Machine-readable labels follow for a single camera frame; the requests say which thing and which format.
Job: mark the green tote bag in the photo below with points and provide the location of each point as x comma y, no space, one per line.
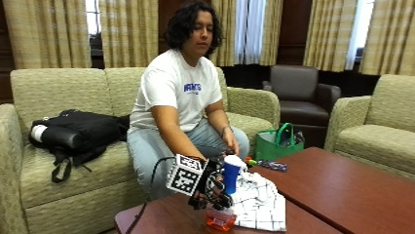
277,148

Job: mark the beige fabric sofa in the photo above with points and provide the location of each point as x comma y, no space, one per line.
70,97

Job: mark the beige fabric armchair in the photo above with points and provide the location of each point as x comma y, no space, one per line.
381,130

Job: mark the small orange green toy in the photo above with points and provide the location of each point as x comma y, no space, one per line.
249,161

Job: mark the orange spray bottle blue head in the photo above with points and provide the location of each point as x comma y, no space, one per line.
232,175

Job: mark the white sheer curtain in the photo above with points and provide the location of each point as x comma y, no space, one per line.
249,31

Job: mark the white marker cube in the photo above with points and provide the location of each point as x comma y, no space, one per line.
185,175

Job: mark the white checked cloth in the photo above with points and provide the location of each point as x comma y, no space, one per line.
261,201

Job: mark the beige striped curtain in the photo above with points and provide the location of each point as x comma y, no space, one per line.
392,37
47,32
329,35
272,32
129,32

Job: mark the dark patterned pouch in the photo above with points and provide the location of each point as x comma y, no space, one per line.
273,165

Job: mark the brown leather armchair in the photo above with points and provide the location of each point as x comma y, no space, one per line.
301,97

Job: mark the person in white shirt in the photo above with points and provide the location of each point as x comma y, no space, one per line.
175,87

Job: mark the white bottle in backpack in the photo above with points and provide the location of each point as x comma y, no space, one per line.
39,133

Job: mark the black backpack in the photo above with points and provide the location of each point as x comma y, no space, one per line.
80,133

